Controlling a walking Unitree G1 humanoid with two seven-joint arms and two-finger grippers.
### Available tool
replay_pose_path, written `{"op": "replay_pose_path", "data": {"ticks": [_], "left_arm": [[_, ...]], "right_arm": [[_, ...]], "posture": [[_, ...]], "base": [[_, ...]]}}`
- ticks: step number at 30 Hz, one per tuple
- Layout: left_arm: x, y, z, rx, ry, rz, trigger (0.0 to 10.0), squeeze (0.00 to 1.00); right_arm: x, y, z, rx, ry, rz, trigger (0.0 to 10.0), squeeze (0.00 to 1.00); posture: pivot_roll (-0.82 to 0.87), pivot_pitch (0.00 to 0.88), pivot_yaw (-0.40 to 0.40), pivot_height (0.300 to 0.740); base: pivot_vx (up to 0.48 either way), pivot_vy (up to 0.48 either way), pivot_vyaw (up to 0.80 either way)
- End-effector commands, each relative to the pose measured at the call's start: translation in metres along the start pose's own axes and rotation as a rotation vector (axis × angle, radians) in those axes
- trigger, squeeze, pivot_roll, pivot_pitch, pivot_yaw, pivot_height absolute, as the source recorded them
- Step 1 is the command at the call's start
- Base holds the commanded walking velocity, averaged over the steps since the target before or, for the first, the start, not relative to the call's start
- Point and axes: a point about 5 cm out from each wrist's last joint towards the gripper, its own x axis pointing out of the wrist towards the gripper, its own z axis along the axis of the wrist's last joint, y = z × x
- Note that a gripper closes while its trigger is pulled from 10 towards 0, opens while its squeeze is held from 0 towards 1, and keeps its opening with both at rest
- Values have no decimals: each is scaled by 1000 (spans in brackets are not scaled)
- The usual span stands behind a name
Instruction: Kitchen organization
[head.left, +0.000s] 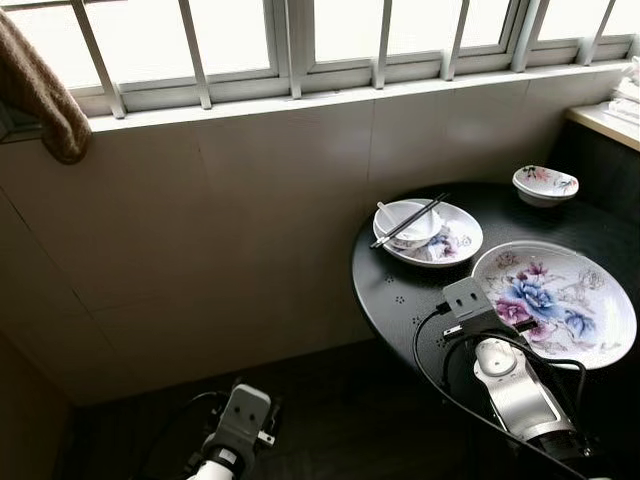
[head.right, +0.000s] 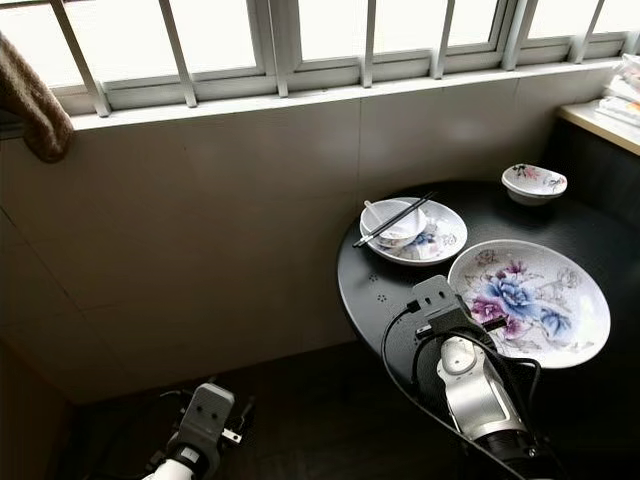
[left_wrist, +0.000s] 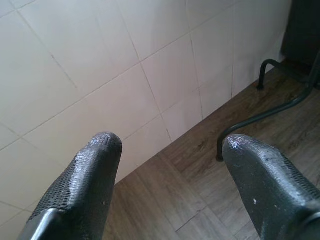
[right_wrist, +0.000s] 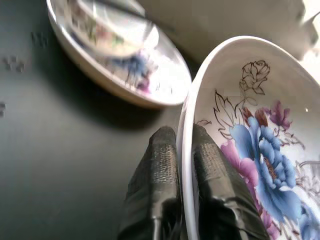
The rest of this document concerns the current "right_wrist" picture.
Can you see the white ceramic rice bowl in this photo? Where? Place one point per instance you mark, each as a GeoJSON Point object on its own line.
{"type": "Point", "coordinates": [120, 32]}

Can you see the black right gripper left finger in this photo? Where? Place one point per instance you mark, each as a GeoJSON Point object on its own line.
{"type": "Point", "coordinates": [155, 175]}

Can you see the deep plate blue peony print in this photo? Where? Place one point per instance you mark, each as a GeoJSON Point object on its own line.
{"type": "Point", "coordinates": [262, 155]}

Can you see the black round metal table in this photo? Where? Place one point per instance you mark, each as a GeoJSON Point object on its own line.
{"type": "Point", "coordinates": [50, 150]}

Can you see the floral white ceramic plate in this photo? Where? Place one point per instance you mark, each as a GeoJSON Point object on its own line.
{"type": "Point", "coordinates": [155, 75]}

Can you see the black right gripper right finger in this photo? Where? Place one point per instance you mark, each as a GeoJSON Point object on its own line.
{"type": "Point", "coordinates": [215, 180]}

